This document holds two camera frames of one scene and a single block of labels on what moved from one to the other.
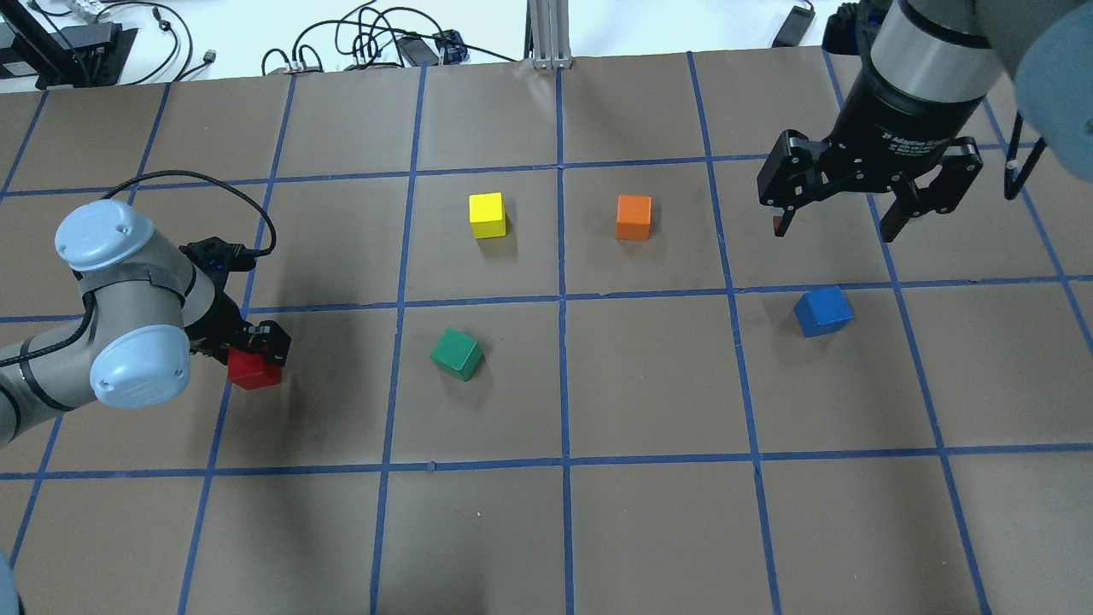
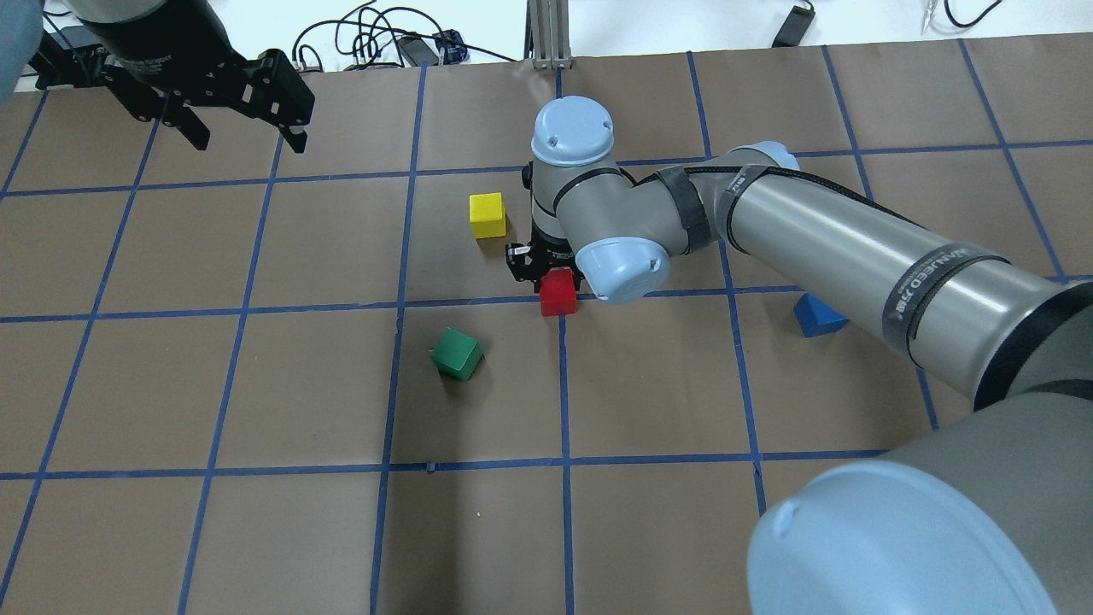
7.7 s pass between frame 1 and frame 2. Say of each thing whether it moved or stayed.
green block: stayed
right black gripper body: moved
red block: moved
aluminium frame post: stayed
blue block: stayed
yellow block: stayed
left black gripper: moved
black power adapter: stayed
